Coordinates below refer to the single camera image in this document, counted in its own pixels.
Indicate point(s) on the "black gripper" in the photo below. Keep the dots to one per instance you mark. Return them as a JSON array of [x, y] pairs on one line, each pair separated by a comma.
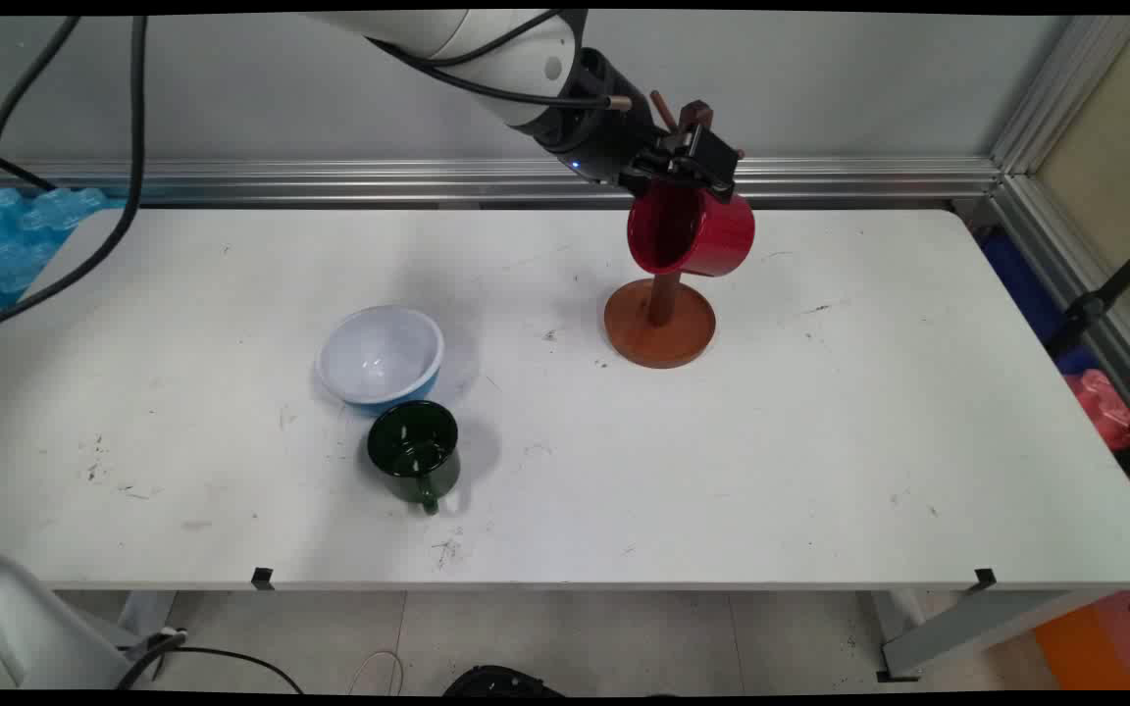
[[594, 127]]

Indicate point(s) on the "red mug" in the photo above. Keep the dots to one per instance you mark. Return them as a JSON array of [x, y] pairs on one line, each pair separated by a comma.
[[712, 235]]

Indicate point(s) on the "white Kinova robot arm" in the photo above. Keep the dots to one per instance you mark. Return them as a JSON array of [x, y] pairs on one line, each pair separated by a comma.
[[487, 39]]

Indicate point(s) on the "brown wooden mug tree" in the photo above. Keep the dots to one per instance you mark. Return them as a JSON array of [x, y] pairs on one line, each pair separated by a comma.
[[660, 333]]

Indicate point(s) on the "white and blue bowl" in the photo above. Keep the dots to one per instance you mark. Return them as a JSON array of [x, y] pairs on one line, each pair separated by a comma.
[[379, 353]]

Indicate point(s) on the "blue plastic bin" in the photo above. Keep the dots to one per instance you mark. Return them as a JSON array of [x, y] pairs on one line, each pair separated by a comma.
[[1026, 284]]

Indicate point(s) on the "dark green glass mug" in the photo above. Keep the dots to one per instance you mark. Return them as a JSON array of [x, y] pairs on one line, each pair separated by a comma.
[[413, 446]]

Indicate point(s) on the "black tripod pole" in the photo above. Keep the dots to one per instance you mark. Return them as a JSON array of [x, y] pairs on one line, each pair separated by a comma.
[[1104, 294]]

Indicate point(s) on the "red plastic bag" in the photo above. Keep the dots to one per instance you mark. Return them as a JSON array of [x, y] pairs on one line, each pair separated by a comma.
[[1103, 407]]

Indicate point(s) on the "black table edge clip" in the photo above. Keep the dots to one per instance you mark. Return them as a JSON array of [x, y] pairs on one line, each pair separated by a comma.
[[262, 579], [985, 579]]

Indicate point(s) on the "grey table leg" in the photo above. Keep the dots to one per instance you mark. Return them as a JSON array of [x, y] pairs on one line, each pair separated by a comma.
[[967, 628]]

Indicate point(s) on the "black object on floor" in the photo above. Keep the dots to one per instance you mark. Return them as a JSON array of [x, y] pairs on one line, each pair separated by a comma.
[[501, 681]]

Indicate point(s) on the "orange box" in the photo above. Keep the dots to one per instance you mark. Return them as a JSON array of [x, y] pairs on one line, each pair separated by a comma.
[[1080, 637]]

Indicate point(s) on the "blue bubble wrap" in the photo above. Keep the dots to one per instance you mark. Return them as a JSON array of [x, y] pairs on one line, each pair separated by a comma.
[[6, 245]]

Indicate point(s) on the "grey rounded chair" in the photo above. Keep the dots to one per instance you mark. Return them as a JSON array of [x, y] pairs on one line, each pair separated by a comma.
[[25, 628]]

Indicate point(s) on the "horizontal aluminium frame rail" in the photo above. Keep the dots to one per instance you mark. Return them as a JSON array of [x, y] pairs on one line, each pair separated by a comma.
[[330, 181]]

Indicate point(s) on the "slanted aluminium frame rail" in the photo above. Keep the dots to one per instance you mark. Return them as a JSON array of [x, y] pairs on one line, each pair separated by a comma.
[[1055, 108]]

